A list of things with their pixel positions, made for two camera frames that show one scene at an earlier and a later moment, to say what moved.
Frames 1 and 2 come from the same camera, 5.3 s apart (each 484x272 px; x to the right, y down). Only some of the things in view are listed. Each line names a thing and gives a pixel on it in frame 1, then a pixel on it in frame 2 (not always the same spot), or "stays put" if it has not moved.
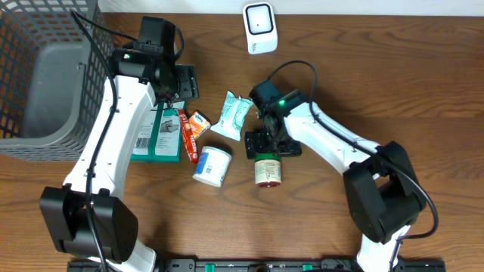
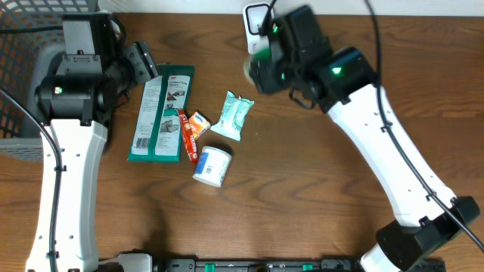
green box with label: (158, 135) stays put
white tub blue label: (212, 165) stays put
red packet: (187, 135) stays put
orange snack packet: (199, 124) stays put
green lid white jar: (268, 170) -> (258, 69)
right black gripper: (254, 144) -> (275, 79)
